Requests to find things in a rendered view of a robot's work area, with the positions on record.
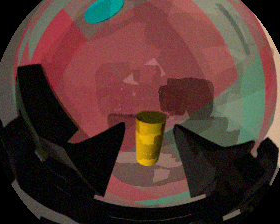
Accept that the yellow cylinder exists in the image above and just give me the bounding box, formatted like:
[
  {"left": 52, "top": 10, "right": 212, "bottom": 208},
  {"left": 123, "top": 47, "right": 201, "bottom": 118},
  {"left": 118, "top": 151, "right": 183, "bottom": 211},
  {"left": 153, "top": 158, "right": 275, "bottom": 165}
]
[{"left": 136, "top": 112, "right": 167, "bottom": 167}]

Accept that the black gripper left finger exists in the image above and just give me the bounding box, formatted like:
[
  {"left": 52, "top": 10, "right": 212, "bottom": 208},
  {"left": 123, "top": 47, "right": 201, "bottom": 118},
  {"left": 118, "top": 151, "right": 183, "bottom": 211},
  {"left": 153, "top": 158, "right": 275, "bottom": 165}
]
[{"left": 39, "top": 121, "right": 125, "bottom": 197}]

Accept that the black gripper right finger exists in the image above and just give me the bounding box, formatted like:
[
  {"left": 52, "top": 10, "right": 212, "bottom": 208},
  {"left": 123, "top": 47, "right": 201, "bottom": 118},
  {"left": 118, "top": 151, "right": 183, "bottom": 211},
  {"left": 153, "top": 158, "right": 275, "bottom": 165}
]
[{"left": 173, "top": 124, "right": 256, "bottom": 198}]

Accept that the cyan circle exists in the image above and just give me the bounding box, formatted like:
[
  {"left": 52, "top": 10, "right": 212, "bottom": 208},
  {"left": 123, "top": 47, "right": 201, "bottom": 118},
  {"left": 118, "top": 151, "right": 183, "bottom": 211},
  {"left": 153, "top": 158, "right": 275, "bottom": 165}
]
[{"left": 84, "top": 0, "right": 124, "bottom": 24}]

